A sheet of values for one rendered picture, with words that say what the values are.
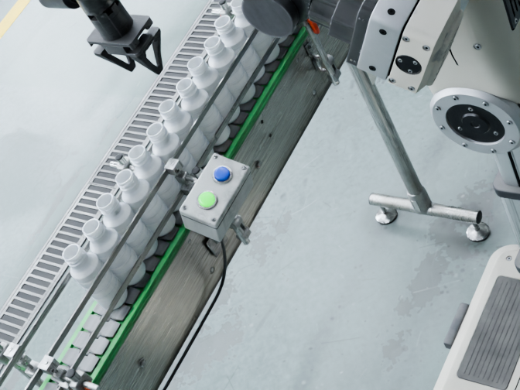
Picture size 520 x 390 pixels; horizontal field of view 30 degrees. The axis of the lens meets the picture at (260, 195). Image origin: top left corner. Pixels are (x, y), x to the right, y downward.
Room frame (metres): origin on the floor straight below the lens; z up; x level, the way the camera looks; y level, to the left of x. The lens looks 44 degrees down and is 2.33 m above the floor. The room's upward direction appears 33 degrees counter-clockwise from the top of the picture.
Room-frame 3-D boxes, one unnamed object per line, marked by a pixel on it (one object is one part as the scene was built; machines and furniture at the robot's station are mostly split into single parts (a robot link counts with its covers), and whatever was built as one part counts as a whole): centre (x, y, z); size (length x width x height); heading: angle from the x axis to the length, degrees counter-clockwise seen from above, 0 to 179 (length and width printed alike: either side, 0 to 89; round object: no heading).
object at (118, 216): (1.41, 0.25, 1.08); 0.06 x 0.06 x 0.17
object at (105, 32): (1.37, 0.04, 1.51); 0.10 x 0.07 x 0.07; 36
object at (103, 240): (1.37, 0.29, 1.08); 0.06 x 0.06 x 0.17
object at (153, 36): (1.35, 0.03, 1.44); 0.07 x 0.07 x 0.09; 36
